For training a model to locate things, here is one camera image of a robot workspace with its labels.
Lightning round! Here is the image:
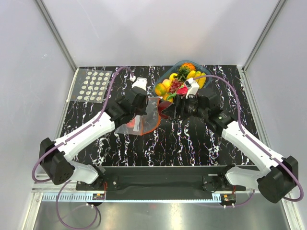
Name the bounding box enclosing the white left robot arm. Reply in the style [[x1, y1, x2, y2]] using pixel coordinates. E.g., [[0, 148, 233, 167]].
[[38, 86, 148, 190]]

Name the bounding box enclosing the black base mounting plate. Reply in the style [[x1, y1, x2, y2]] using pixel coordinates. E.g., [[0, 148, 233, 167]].
[[76, 165, 247, 192]]

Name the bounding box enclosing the clear sheet with white dots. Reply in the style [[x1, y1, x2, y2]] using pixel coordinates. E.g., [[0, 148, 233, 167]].
[[68, 69, 113, 104]]

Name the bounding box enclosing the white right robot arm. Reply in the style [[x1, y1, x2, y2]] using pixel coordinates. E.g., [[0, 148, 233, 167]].
[[160, 89, 298, 203]]

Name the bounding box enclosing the orange pineapple toy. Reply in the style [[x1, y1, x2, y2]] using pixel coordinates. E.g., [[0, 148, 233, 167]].
[[177, 63, 196, 81]]

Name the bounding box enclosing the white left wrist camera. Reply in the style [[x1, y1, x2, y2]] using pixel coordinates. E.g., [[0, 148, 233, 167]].
[[132, 77, 147, 91]]

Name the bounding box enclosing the pink peach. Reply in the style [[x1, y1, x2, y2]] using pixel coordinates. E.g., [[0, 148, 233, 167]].
[[126, 121, 135, 128]]

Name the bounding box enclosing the white slotted cable duct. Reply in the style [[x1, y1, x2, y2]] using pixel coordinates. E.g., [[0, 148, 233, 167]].
[[42, 193, 222, 202]]

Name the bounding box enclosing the aluminium frame rail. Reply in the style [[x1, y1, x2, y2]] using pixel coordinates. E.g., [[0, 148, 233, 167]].
[[33, 173, 293, 193]]

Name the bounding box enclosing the clear zip top bag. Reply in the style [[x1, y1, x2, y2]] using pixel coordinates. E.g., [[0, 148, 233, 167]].
[[115, 97, 162, 136]]

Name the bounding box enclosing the purple grape bunch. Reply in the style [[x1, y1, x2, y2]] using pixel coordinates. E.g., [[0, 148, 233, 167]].
[[169, 79, 183, 93]]

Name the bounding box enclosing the pink dragon fruit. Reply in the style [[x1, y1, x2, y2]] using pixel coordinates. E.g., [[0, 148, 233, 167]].
[[166, 86, 188, 100]]

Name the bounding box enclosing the yellow lemon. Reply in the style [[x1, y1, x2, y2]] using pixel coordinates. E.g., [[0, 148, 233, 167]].
[[162, 79, 172, 91]]

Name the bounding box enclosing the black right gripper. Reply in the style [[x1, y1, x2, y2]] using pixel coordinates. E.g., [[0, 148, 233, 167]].
[[162, 93, 208, 120]]

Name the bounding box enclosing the yellow green mango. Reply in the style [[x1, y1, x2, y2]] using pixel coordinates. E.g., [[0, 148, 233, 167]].
[[154, 83, 167, 96]]

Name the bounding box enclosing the transparent blue plastic fruit tray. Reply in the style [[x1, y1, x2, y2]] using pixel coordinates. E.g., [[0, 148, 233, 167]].
[[153, 60, 210, 102]]

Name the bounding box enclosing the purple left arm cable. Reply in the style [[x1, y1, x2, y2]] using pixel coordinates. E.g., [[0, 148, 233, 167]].
[[32, 66, 136, 229]]

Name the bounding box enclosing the yellow banana bunch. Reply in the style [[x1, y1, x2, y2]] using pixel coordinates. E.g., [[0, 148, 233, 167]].
[[187, 70, 206, 89]]

